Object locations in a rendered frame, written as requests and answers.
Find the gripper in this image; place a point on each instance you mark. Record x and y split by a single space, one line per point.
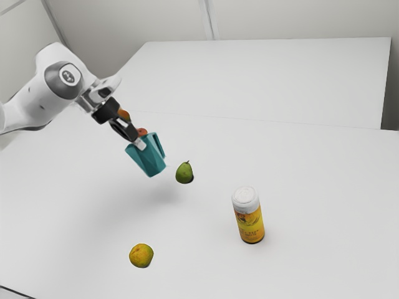
106 111

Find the teal faceted mug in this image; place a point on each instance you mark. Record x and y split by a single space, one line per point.
148 159

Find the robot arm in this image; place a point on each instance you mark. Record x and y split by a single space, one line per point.
37 99

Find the orange red fruit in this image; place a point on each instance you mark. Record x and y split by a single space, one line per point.
124 114
143 131

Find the green pear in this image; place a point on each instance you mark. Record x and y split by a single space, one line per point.
184 172

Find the yellow orange round fruit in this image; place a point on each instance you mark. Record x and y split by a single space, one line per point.
141 255

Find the yellow can with white top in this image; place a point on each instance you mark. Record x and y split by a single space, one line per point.
248 218

